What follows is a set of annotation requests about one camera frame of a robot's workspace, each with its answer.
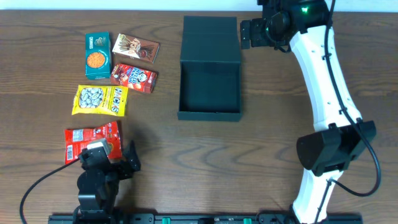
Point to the yellow Hacks candy bag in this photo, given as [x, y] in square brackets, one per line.
[97, 99]

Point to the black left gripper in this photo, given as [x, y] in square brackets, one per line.
[117, 168]

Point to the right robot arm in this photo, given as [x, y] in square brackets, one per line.
[340, 135]

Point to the teal Chunkies cookie box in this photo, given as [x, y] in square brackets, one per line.
[98, 55]

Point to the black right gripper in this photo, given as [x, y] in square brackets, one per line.
[245, 35]

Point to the black gift box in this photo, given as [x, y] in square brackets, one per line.
[210, 70]

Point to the red Hello Panda box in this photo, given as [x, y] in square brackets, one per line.
[135, 78]

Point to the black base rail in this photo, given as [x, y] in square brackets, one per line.
[147, 218]

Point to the red candy bag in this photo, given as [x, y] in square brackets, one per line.
[77, 139]

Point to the brown Pocky box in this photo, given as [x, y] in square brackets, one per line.
[136, 48]

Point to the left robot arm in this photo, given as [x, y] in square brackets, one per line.
[99, 184]

